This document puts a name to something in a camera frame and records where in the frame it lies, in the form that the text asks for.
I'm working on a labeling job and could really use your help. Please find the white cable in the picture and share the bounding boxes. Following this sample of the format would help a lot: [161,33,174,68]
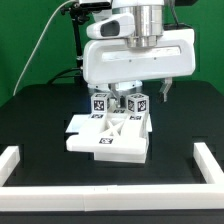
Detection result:
[12,0,76,97]

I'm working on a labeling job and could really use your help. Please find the black cables at base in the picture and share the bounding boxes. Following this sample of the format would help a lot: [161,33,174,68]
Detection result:
[46,65,86,85]

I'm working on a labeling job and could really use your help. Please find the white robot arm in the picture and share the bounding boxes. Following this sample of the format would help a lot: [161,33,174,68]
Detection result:
[83,0,195,102]

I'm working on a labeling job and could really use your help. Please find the white U-shaped border fence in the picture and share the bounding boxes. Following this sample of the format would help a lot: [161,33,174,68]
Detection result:
[0,143,224,212]

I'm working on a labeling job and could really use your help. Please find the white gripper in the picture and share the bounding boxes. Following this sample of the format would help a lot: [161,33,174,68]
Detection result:
[83,13,195,108]

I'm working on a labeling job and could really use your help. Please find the white chair seat block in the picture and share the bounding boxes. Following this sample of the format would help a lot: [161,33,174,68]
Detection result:
[94,113,152,163]

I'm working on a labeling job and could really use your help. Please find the white cube nut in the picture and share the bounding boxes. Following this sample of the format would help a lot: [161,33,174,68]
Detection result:
[126,93,149,114]
[91,93,110,113]

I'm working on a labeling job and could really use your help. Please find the white chair back frame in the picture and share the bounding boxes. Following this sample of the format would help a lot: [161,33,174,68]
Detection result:
[65,112,150,156]

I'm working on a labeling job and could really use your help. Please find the black camera stand pole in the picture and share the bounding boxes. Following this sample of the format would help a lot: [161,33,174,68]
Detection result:
[60,3,90,68]

